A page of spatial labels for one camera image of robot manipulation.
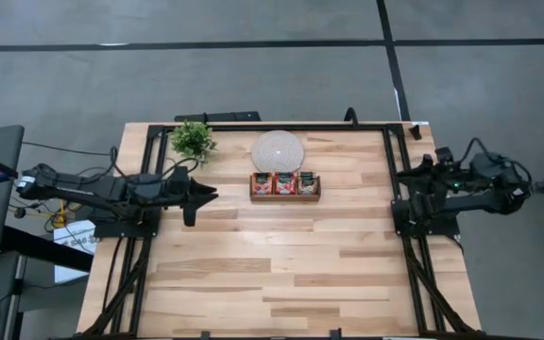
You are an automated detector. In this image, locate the orange peach tea packet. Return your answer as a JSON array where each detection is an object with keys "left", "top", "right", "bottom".
[{"left": 251, "top": 172, "right": 274, "bottom": 196}]

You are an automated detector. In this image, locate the grey woven round placemat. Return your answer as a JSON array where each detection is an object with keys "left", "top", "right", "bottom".
[{"left": 250, "top": 129, "right": 306, "bottom": 174}]

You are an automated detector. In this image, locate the red strawberry tea packet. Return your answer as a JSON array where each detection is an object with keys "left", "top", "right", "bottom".
[{"left": 274, "top": 172, "right": 298, "bottom": 196}]

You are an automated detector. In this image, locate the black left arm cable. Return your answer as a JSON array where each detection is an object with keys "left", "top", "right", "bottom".
[{"left": 158, "top": 157, "right": 201, "bottom": 180}]

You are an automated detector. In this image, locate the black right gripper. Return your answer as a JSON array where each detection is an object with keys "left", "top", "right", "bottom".
[{"left": 397, "top": 158, "right": 449, "bottom": 191}]

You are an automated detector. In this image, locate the black table edge rail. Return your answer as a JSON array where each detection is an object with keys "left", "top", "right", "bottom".
[
  {"left": 147, "top": 122, "right": 404, "bottom": 134},
  {"left": 382, "top": 125, "right": 414, "bottom": 204},
  {"left": 61, "top": 331, "right": 495, "bottom": 340},
  {"left": 139, "top": 125, "right": 170, "bottom": 177}
]

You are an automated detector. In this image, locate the yellow floor cable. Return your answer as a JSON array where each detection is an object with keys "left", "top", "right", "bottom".
[{"left": 25, "top": 200, "right": 82, "bottom": 229}]

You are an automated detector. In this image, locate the wooden tea box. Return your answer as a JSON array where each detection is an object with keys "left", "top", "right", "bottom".
[{"left": 248, "top": 171, "right": 322, "bottom": 204}]

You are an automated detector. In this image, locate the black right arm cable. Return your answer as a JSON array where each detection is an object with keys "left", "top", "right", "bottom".
[{"left": 458, "top": 136, "right": 534, "bottom": 188}]

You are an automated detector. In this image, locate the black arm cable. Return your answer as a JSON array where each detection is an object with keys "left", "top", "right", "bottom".
[
  {"left": 458, "top": 136, "right": 534, "bottom": 188},
  {"left": 158, "top": 157, "right": 201, "bottom": 180}
]

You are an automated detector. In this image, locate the black frame strut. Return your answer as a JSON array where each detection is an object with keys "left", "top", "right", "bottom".
[
  {"left": 81, "top": 235, "right": 153, "bottom": 336},
  {"left": 401, "top": 235, "right": 479, "bottom": 335}
]

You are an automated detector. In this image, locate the green plant in white pot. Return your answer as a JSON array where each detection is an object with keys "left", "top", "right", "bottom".
[{"left": 168, "top": 120, "right": 219, "bottom": 165}]

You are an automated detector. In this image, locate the black floor cable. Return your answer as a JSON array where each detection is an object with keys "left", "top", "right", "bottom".
[{"left": 20, "top": 140, "right": 122, "bottom": 179}]

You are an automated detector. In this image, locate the black flat bar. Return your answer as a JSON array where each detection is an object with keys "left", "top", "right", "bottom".
[{"left": 174, "top": 110, "right": 263, "bottom": 124}]

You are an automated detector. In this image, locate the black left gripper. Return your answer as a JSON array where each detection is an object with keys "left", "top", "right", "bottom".
[{"left": 176, "top": 177, "right": 220, "bottom": 228}]

